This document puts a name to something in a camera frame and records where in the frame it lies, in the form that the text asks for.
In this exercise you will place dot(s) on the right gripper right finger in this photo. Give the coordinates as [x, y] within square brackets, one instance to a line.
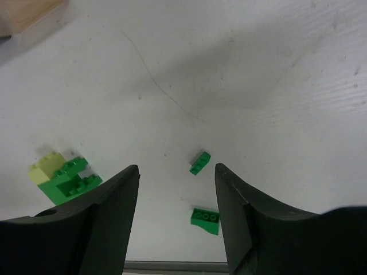
[263, 235]

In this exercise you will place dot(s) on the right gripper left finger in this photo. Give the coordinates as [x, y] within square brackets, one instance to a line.
[86, 235]

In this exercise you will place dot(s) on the green lego slope brick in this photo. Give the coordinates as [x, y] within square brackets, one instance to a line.
[207, 220]

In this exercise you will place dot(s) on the green yellow lego cluster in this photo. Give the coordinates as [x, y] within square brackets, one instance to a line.
[60, 179]

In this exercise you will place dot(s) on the small green lego plate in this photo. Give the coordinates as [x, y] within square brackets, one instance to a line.
[200, 163]

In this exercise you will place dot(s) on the light wooden container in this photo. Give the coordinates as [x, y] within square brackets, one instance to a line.
[18, 15]

